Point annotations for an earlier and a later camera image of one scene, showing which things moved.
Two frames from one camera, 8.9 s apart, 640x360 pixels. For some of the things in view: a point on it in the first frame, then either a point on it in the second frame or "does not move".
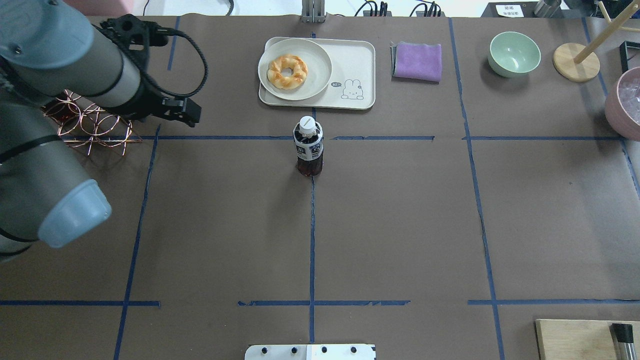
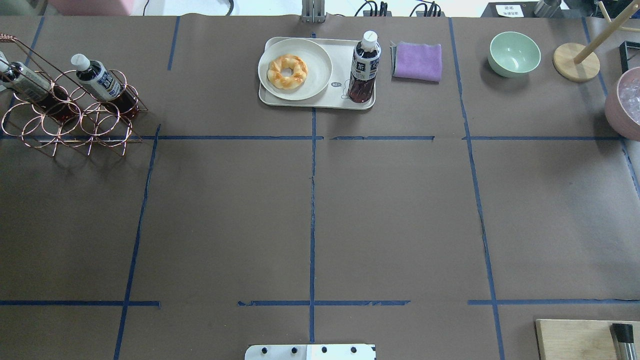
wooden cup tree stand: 578,63 does not move
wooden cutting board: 578,339 does not move
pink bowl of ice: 622,107 does not move
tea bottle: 309,139 → 365,68
